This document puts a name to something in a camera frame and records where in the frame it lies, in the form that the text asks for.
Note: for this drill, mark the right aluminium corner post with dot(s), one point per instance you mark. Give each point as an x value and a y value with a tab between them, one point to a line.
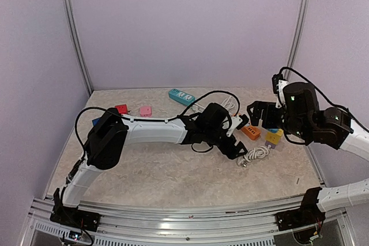
303	7

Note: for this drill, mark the red cube socket adapter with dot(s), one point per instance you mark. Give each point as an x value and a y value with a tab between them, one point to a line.
122	109

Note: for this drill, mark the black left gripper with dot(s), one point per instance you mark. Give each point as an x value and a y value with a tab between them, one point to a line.
226	150

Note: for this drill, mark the light blue small adapter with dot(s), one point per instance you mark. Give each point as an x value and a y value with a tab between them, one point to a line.
273	130

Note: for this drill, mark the orange power strip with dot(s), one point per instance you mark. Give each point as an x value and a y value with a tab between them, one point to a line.
252	132

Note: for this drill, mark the aluminium front frame rail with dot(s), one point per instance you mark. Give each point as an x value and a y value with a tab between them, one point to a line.
249	224

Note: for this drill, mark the left aluminium corner post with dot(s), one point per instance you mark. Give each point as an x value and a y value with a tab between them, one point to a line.
71	23

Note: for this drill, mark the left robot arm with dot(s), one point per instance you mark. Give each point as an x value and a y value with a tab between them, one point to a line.
104	144

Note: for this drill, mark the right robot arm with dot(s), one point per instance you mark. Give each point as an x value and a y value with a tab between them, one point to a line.
297	112

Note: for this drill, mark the blue cube adapter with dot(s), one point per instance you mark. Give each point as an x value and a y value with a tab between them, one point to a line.
95	121

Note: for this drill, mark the yellow black plug adapter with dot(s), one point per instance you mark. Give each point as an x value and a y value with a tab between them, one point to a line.
274	136

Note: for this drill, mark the aluminium corner post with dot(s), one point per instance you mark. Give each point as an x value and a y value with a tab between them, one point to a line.
303	7
71	23

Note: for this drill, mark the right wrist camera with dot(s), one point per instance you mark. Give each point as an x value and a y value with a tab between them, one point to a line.
278	84

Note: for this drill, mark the pink plug adapter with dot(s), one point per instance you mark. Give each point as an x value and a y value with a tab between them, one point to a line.
145	111

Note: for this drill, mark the purple power strip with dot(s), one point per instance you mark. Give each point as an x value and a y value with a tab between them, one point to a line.
271	145

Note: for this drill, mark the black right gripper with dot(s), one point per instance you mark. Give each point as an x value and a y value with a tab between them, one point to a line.
268	121

